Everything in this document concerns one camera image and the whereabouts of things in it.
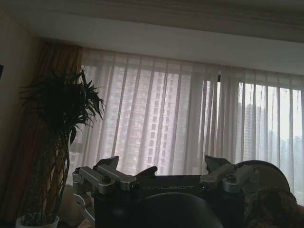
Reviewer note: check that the white plant pot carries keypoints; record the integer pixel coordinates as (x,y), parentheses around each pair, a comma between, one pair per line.
(53,222)

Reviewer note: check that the beige sofa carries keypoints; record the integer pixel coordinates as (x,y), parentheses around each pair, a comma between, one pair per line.
(69,204)

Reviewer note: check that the dark wall-mounted screen edge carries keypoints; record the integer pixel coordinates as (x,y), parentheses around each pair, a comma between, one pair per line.
(1,71)

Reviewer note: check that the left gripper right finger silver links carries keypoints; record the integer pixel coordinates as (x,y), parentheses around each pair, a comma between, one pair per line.
(221,173)

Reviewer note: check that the tall leafy green houseplant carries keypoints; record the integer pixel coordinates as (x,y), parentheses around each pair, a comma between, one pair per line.
(61,104)

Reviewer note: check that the round dark-rimmed pale disc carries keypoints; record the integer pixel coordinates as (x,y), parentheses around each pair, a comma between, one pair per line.
(273,177)

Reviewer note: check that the sheer white curtain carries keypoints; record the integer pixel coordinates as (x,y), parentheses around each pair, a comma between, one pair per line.
(166,114)

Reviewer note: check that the brown drape curtain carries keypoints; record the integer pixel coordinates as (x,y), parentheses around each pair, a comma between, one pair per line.
(51,59)

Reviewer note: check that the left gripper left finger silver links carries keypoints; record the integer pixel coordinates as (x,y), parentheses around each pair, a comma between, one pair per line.
(111,179)

